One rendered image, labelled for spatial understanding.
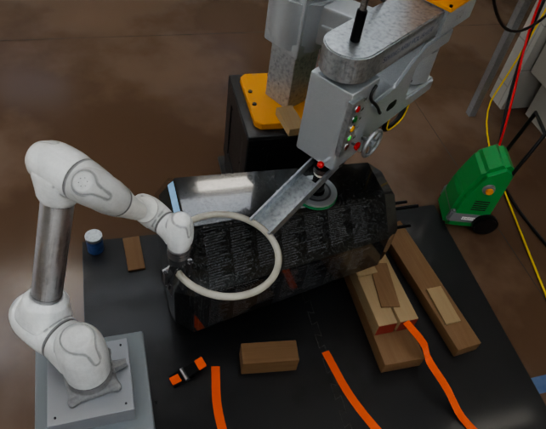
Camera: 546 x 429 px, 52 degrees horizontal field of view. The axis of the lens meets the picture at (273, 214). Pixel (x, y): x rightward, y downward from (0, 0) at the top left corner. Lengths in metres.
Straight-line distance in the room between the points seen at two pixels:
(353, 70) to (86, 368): 1.42
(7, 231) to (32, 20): 2.42
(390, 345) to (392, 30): 1.70
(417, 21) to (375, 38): 0.26
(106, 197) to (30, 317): 0.58
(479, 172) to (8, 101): 3.40
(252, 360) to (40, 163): 1.69
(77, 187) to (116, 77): 3.31
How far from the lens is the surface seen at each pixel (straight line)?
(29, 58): 5.17
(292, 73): 3.21
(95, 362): 1.97
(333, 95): 2.33
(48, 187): 1.73
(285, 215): 2.53
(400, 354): 3.25
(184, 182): 2.81
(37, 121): 4.51
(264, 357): 3.03
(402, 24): 2.50
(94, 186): 1.60
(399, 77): 2.67
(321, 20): 3.01
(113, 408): 2.11
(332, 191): 2.84
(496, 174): 3.80
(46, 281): 1.95
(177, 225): 2.07
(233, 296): 2.26
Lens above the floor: 2.82
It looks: 48 degrees down
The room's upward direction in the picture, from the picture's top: 10 degrees clockwise
